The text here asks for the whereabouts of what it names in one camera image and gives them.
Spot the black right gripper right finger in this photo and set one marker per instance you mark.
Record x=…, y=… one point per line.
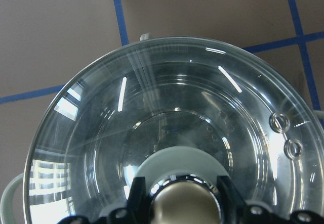
x=234, y=208

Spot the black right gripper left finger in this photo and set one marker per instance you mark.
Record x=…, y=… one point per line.
x=136, y=209

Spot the glass pot lid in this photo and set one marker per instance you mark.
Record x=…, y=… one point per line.
x=177, y=102

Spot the pale green cooking pot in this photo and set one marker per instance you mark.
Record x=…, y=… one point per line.
x=7, y=198

